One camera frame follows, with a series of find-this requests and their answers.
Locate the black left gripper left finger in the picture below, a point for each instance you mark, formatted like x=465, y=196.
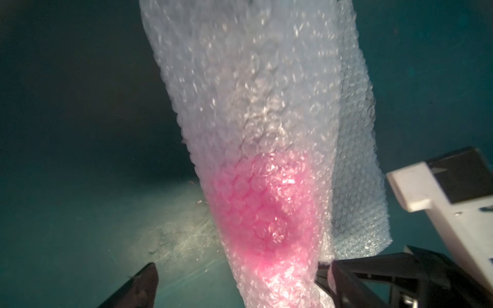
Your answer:
x=138, y=292

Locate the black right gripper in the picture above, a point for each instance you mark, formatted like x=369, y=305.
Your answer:
x=414, y=278

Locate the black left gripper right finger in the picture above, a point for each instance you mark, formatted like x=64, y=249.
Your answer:
x=347, y=290

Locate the pink plastic wine glass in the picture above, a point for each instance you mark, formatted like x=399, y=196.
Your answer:
x=268, y=214

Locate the clear bubble wrap sheet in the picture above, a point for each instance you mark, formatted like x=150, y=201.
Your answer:
x=249, y=78

